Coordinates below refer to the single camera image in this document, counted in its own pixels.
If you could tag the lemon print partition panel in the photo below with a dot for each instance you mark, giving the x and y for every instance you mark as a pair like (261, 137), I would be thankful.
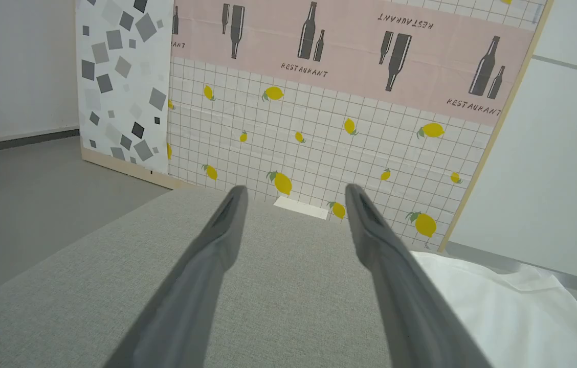
(350, 102)

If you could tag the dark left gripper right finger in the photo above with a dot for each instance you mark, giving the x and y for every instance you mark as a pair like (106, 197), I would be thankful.
(406, 301)

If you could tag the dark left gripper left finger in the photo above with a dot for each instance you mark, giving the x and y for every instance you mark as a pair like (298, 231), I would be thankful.
(191, 291)

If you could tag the grey squares partition panel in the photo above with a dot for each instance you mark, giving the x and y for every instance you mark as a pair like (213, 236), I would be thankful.
(125, 82)

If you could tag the white shirt with grey piping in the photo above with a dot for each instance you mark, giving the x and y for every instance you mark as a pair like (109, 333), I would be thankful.
(513, 317)

